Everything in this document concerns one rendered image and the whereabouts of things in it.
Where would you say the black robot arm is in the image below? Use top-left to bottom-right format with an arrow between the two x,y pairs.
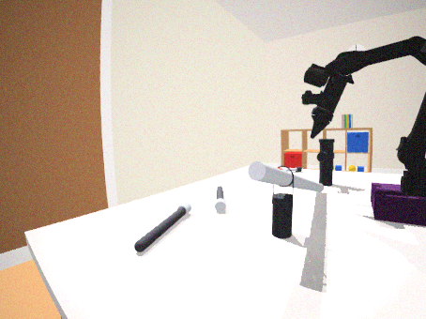
301,36 -> 426,197

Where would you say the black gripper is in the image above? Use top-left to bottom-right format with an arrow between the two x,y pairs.
310,89 -> 341,139

